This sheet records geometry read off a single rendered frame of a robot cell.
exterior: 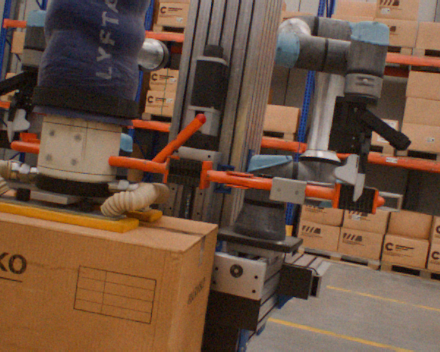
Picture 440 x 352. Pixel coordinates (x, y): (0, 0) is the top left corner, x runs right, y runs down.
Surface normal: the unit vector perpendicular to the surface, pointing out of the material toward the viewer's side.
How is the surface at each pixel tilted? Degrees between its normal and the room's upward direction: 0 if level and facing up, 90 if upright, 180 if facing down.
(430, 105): 88
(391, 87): 90
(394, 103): 90
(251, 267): 90
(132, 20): 70
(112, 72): 79
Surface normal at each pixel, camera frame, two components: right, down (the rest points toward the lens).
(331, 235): -0.30, 0.00
